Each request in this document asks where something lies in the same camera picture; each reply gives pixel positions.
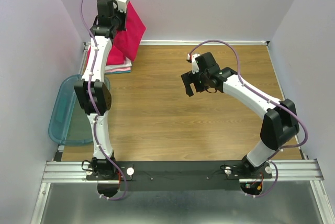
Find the folded pink t-shirt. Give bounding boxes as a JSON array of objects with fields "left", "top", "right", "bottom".
[{"left": 105, "top": 67, "right": 129, "bottom": 74}]

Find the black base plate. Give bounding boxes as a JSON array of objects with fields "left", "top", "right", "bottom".
[{"left": 82, "top": 160, "right": 272, "bottom": 197}]

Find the metal lower shelf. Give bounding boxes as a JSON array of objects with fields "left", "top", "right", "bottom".
[{"left": 31, "top": 181, "right": 334, "bottom": 223}]

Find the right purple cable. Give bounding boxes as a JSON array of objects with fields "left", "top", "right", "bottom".
[{"left": 187, "top": 40, "right": 309, "bottom": 162}]

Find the teal plastic bin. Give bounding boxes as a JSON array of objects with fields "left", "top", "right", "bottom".
[{"left": 47, "top": 74, "right": 111, "bottom": 147}]

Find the aluminium frame rail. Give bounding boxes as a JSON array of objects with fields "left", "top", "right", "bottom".
[{"left": 42, "top": 160, "right": 324, "bottom": 183}]

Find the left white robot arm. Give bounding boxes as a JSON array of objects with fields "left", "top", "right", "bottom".
[{"left": 74, "top": 0, "right": 129, "bottom": 180}]

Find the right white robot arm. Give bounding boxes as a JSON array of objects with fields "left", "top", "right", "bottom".
[{"left": 181, "top": 52, "right": 299, "bottom": 178}]

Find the folded white t-shirt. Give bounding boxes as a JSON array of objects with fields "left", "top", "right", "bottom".
[{"left": 105, "top": 58, "right": 132, "bottom": 70}]

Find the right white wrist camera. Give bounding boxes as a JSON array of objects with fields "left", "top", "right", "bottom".
[{"left": 187, "top": 53, "right": 200, "bottom": 74}]

